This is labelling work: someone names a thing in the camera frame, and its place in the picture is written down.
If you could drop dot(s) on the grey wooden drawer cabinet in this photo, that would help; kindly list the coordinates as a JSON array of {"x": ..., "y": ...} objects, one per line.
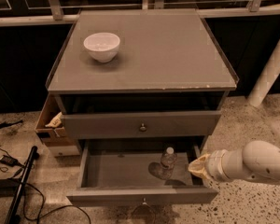
[{"x": 161, "y": 50}]

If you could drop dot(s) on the black power adapter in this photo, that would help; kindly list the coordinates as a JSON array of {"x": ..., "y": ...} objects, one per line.
[{"x": 9, "y": 161}]

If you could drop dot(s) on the black pole on floor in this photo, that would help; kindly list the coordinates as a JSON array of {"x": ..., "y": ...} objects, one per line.
[{"x": 21, "y": 183}]

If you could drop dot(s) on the round top drawer knob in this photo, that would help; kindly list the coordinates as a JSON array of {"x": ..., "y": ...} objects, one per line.
[{"x": 143, "y": 128}]

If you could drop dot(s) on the clear plastic water bottle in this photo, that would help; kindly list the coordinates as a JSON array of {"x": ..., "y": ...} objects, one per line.
[{"x": 168, "y": 160}]

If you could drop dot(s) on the white diagonal support column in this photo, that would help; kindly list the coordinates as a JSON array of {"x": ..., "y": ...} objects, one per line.
[{"x": 268, "y": 76}]

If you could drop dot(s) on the white ceramic bowl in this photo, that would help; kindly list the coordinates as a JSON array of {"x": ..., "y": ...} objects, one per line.
[{"x": 102, "y": 47}]

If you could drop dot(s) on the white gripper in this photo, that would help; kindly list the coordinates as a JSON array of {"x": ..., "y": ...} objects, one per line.
[{"x": 214, "y": 165}]

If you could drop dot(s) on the grey top drawer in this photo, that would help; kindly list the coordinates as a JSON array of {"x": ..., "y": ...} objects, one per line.
[{"x": 119, "y": 115}]

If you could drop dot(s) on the open cardboard box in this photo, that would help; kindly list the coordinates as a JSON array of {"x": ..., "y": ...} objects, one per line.
[{"x": 51, "y": 132}]

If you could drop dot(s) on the grey open middle drawer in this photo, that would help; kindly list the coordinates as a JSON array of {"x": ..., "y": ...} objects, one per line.
[{"x": 119, "y": 172}]

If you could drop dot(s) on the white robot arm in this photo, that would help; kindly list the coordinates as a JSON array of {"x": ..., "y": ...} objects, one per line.
[{"x": 256, "y": 162}]

